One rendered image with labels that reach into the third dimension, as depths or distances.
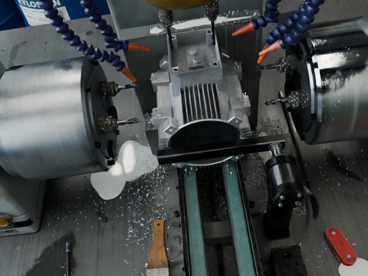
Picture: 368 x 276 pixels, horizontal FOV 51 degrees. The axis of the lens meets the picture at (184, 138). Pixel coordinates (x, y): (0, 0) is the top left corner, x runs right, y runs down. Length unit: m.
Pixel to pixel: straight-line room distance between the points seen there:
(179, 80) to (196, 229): 0.30
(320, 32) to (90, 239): 0.68
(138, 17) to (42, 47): 0.62
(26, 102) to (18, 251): 0.41
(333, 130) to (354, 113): 0.05
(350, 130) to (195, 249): 0.38
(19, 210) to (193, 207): 0.40
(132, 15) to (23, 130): 0.37
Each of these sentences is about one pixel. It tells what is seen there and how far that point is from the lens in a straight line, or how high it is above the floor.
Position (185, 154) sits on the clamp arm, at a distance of 0.76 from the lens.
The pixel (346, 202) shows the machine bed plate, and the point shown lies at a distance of 0.99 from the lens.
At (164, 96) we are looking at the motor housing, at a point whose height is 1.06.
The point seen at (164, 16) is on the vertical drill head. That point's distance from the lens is 0.66.
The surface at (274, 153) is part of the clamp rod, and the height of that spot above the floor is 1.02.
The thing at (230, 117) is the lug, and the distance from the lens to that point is 0.74.
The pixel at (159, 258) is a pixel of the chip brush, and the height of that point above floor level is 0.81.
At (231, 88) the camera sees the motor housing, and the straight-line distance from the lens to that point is 0.81.
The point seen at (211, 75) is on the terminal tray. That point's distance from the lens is 0.75.
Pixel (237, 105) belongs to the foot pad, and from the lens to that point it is 0.77.
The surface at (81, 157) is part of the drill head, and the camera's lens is 0.77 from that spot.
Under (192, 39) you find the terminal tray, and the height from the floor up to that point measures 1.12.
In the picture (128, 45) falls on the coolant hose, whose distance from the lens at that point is 0.74.
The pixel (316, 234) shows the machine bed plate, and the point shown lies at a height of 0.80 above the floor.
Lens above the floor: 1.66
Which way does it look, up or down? 53 degrees down
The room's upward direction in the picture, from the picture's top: 11 degrees counter-clockwise
